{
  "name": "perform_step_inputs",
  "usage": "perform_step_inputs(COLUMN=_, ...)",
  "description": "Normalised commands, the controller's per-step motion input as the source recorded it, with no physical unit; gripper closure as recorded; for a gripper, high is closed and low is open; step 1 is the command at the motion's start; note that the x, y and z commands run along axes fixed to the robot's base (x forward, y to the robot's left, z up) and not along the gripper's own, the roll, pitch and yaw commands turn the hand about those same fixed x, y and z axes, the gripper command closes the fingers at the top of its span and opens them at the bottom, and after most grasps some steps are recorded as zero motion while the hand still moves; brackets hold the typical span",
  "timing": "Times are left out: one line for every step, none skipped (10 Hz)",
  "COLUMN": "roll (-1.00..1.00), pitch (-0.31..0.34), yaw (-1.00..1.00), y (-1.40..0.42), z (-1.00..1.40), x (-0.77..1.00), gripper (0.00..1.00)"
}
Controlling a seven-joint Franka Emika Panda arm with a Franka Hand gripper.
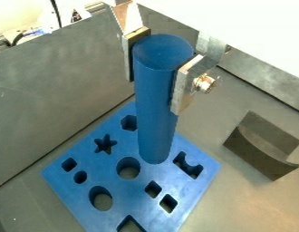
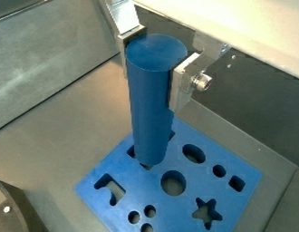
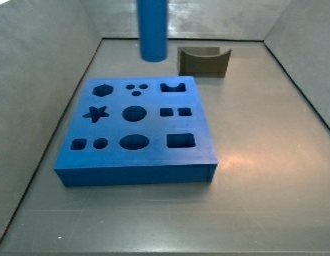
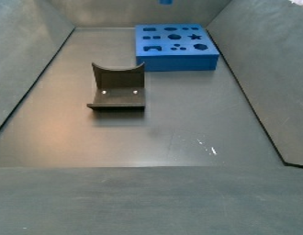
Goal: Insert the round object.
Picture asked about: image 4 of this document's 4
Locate blue shape sorter box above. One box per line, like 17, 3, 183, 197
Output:
134, 24, 219, 72

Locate small blue object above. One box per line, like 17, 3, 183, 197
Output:
158, 0, 173, 5

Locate black curved holder bracket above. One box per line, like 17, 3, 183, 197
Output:
86, 63, 145, 110

